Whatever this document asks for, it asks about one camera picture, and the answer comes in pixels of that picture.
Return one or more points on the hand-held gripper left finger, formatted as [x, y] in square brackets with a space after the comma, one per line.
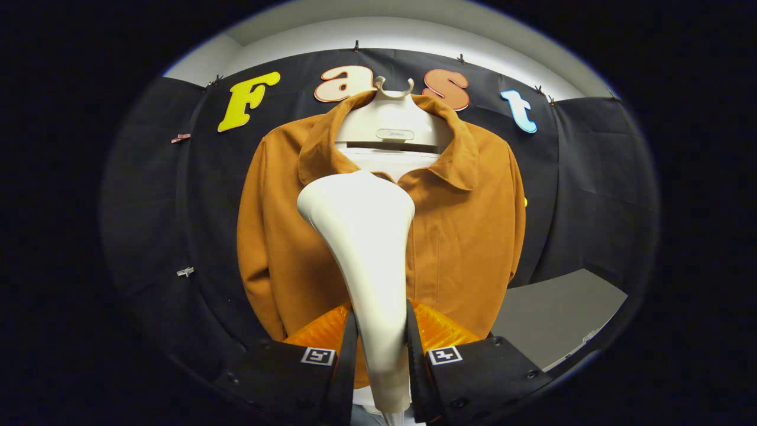
[278, 373]

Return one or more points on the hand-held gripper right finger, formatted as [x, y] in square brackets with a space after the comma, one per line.
[485, 373]

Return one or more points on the orange button-up shirt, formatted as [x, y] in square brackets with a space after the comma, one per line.
[461, 248]

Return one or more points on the white garment steamer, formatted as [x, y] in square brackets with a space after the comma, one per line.
[361, 236]

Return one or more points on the white garment hanger form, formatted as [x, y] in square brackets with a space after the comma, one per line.
[390, 118]

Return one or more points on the grey table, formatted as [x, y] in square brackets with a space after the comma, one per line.
[556, 313]

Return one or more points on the white clip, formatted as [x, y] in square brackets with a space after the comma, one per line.
[185, 271]

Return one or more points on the black backdrop cloth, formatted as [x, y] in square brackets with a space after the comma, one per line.
[591, 195]

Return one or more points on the pink clip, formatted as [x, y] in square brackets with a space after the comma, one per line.
[181, 138]

